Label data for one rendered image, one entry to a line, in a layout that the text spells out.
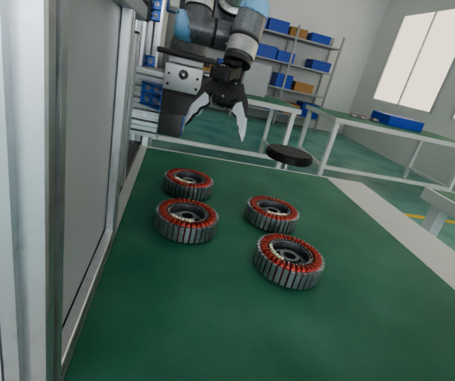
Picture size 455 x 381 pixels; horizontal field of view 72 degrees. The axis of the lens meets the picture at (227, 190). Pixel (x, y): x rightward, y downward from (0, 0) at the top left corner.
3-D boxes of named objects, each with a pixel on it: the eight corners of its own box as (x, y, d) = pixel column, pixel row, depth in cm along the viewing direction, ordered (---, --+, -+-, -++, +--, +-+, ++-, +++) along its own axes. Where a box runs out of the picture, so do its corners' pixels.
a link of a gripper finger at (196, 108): (190, 131, 80) (218, 108, 80) (184, 124, 75) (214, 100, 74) (182, 121, 81) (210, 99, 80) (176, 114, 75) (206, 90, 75)
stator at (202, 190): (176, 177, 78) (178, 162, 77) (217, 190, 76) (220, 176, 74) (153, 190, 68) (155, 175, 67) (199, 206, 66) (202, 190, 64)
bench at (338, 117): (289, 157, 441) (306, 103, 413) (403, 178, 480) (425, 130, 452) (314, 181, 359) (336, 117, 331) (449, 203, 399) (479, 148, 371)
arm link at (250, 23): (265, 17, 83) (277, -2, 75) (252, 56, 82) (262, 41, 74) (238, 4, 81) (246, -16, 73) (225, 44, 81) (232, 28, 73)
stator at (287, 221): (241, 205, 71) (245, 190, 70) (288, 213, 73) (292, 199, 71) (246, 230, 61) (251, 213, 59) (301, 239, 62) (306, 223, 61)
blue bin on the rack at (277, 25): (262, 30, 654) (265, 19, 646) (281, 35, 663) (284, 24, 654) (267, 29, 616) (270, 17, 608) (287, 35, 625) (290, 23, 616)
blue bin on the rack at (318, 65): (303, 67, 695) (306, 58, 688) (320, 71, 704) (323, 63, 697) (311, 68, 657) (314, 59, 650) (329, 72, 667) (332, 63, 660)
